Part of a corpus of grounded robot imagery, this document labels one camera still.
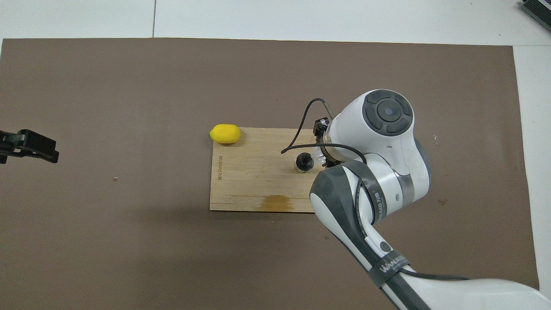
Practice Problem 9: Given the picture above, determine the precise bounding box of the clear glass cup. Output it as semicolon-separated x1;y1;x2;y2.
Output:
312;146;330;167

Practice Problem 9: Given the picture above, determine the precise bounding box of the steel double cone jigger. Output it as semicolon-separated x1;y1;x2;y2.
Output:
294;152;315;174

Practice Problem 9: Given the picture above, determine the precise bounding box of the bamboo cutting board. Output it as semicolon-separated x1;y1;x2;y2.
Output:
209;127;328;214

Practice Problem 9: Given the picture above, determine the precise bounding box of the grey ribbed device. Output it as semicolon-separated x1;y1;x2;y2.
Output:
519;0;551;31

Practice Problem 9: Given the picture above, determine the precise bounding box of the yellow lemon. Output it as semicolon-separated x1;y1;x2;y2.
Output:
209;124;241;144

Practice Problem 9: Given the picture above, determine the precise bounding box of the brown table mat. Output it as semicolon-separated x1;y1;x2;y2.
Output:
0;38;542;310

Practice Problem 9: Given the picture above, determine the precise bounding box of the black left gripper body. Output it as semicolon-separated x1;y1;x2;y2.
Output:
0;130;20;158

